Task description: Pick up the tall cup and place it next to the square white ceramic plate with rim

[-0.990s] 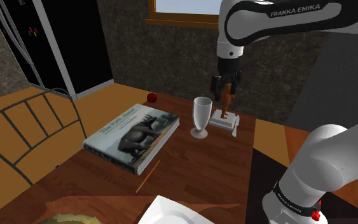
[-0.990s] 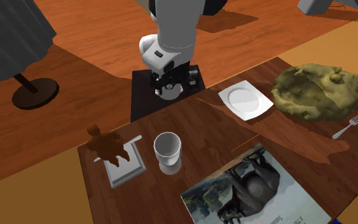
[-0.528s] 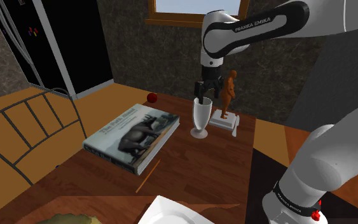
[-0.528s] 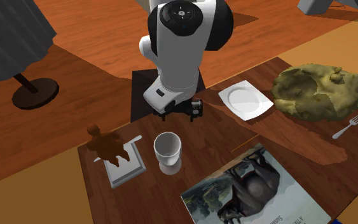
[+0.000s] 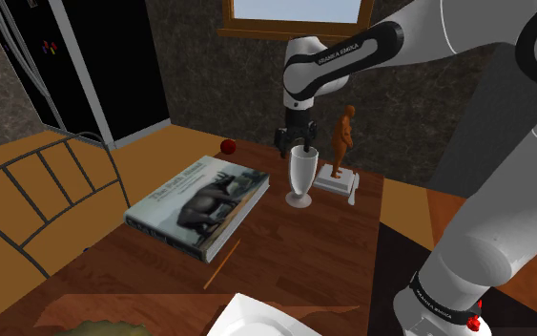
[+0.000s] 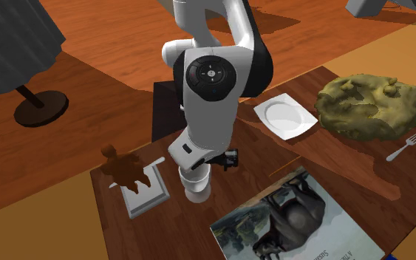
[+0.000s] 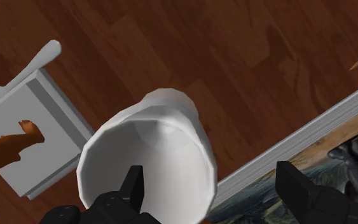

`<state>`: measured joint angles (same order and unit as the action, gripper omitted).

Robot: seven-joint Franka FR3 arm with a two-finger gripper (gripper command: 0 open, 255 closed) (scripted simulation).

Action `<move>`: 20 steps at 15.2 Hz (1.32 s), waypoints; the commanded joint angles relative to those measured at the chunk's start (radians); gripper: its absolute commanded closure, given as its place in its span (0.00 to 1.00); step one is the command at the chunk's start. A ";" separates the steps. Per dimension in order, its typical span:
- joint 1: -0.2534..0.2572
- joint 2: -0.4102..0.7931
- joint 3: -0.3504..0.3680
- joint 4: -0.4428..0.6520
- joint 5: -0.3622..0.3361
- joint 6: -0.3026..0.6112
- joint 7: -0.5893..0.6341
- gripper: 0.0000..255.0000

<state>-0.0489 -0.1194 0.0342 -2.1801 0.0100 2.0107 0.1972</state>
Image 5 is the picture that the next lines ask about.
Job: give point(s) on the large book with animal cover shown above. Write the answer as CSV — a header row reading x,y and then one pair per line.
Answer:
x,y
193,204

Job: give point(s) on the orange pencil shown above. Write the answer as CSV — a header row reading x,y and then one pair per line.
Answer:
x,y
221,264

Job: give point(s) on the white spoon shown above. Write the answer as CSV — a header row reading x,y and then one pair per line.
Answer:
x,y
353,191

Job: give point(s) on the dark robot stand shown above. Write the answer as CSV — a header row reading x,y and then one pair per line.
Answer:
x,y
389,284

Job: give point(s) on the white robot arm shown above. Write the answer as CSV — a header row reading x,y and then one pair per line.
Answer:
x,y
482,223

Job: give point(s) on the black fridge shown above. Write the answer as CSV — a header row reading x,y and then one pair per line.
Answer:
x,y
124,65

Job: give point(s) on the green lumpy thing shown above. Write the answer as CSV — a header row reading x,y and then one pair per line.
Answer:
x,y
105,329

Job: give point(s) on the white flat box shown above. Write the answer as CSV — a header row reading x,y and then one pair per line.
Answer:
x,y
338,184

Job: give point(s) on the brown human figure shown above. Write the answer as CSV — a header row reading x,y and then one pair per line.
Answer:
x,y
342,135

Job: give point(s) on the brown wooden table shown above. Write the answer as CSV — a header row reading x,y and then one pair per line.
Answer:
x,y
305,251

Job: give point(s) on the wooden framed window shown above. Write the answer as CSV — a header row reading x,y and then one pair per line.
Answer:
x,y
296,14

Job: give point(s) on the red apple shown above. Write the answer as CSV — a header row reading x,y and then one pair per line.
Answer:
x,y
228,146

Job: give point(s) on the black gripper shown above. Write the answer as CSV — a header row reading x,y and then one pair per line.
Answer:
x,y
298,124

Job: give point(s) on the dark metal frame chair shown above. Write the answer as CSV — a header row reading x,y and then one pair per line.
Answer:
x,y
70,197

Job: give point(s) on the white footed glass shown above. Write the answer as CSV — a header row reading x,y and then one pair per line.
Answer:
x,y
302,174

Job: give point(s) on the white plate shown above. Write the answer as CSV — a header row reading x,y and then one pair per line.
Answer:
x,y
254,321

